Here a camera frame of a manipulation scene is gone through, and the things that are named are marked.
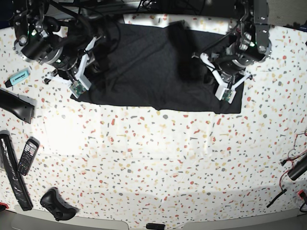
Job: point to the black T-shirt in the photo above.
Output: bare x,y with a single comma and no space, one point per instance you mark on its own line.
154,67

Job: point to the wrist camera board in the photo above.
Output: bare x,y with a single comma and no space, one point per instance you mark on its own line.
225,94
78,87

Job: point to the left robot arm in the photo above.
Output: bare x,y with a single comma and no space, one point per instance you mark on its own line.
245,44

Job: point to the black cylinder with wires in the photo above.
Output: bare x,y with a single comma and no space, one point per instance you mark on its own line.
299,169

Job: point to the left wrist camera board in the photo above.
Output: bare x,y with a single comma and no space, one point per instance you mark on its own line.
225,94

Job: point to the terrazzo patterned table cloth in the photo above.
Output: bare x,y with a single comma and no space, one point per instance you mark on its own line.
139,165

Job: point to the light blue highlighter pen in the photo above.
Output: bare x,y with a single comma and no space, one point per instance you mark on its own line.
17,77

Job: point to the small red connector block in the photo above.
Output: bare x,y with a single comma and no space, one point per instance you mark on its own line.
302,195

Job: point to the black game controller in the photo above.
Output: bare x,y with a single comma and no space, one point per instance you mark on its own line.
53,203

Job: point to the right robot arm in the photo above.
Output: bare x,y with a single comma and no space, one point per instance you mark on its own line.
49,33

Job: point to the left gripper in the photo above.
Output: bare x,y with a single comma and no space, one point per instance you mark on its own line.
225,80

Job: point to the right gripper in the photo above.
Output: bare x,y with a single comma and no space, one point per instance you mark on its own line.
72,73

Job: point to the long black bar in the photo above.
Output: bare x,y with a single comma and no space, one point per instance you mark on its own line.
11,169

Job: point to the black curved plastic handle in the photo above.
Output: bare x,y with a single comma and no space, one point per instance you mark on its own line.
18,107

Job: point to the black remote control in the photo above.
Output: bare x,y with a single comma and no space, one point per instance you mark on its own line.
27,157

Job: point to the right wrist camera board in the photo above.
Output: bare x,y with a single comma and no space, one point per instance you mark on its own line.
78,87

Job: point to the red clamp at edge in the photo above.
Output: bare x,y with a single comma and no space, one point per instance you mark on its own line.
3,207

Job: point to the small black usb stick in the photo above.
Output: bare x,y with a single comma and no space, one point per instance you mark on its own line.
155,226

